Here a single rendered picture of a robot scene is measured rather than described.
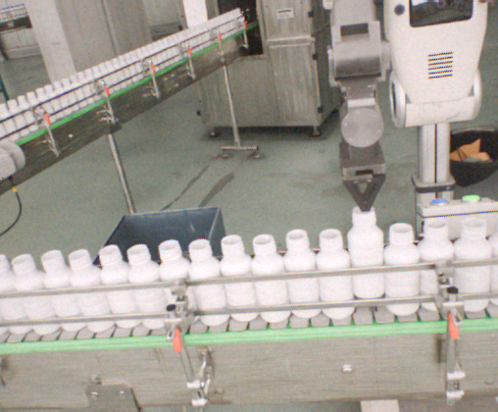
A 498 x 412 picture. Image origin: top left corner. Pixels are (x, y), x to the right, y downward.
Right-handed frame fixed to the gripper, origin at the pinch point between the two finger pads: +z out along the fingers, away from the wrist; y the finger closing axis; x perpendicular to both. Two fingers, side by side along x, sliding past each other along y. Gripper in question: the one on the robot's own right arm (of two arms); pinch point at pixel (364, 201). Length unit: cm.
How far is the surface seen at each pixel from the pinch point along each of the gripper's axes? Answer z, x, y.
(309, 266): 9.4, -10.3, 4.0
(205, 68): 46, -89, -295
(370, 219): 1.9, 0.6, 2.5
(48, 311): 15, -62, 4
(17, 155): 26, -135, -112
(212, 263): 7.9, -27.5, 3.0
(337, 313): 19.0, -6.3, 5.7
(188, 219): 32, -49, -54
